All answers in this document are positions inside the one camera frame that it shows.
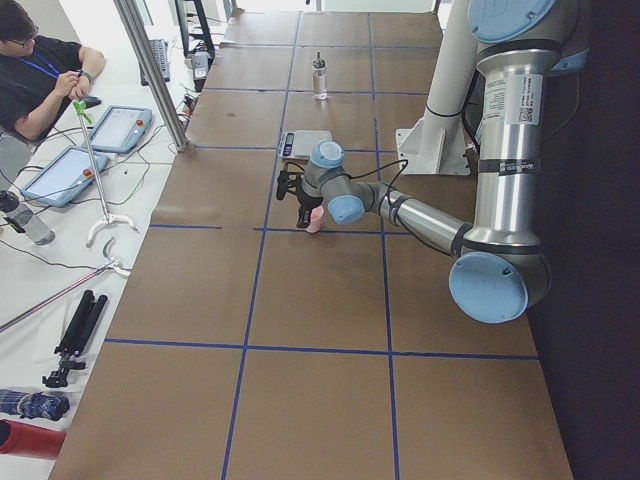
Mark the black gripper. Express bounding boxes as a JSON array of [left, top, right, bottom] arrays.
[[295, 187, 323, 229]]

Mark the pink plastic cup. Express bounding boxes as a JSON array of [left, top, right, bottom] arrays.
[[305, 205, 324, 234]]

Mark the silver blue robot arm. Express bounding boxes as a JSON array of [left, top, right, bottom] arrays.
[[276, 1, 591, 324]]

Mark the grey kitchen scale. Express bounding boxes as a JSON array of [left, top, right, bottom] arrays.
[[278, 130, 333, 160]]

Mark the clear glass sauce bottle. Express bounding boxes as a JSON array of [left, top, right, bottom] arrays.
[[312, 51, 328, 100]]

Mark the far blue teach pendant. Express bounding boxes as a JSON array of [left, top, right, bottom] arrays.
[[90, 105, 153, 154]]

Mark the blue teach pendant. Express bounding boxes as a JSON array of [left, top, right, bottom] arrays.
[[90, 105, 153, 154], [21, 147, 93, 207]]

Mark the black keyboard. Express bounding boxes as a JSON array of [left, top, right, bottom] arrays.
[[149, 39, 170, 82]]

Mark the black folded tripod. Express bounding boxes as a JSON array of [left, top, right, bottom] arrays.
[[42, 290, 108, 388]]

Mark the near blue teach pendant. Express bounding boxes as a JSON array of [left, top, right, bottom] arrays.
[[21, 147, 93, 207]]

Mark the silver reacher grabber tool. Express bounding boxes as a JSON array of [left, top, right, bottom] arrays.
[[72, 100, 138, 248]]

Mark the seated person in black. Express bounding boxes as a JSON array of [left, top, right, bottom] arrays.
[[1, 1, 106, 143]]

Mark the blue folded umbrella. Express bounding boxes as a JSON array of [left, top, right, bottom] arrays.
[[0, 389, 70, 421]]

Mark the red cylinder bottle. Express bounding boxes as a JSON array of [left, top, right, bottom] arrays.
[[1, 420, 66, 460]]

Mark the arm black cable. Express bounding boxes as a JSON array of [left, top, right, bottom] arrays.
[[344, 74, 486, 236]]

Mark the aluminium frame post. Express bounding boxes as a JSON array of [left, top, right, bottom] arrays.
[[114, 0, 189, 152]]

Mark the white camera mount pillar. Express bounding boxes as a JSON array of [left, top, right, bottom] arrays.
[[396, 0, 478, 176]]

